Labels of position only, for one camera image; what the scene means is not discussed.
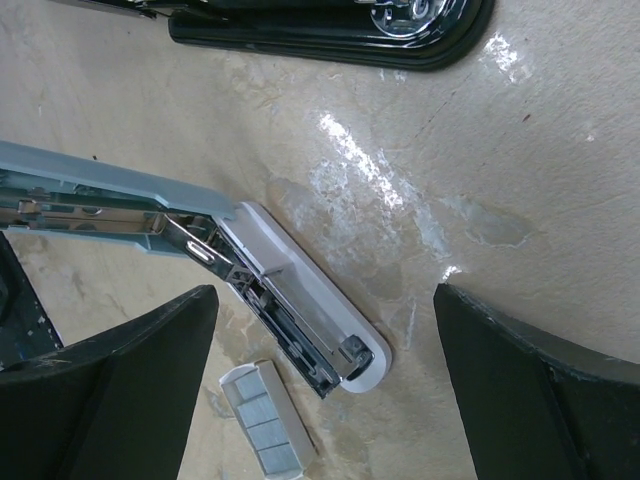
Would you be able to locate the blue white stapler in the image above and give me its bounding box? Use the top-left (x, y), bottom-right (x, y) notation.
top-left (1, 141), bottom-right (392, 397)

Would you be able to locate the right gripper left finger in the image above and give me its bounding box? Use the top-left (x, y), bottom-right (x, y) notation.
top-left (1, 285), bottom-right (219, 479)

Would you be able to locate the staple tray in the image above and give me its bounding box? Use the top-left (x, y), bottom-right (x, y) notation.
top-left (219, 360), bottom-right (316, 479)

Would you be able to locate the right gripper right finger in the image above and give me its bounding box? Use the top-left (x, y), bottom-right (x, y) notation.
top-left (433, 283), bottom-right (639, 479)

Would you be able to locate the black stapler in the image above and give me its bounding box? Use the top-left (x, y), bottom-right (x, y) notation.
top-left (75, 0), bottom-right (495, 72)

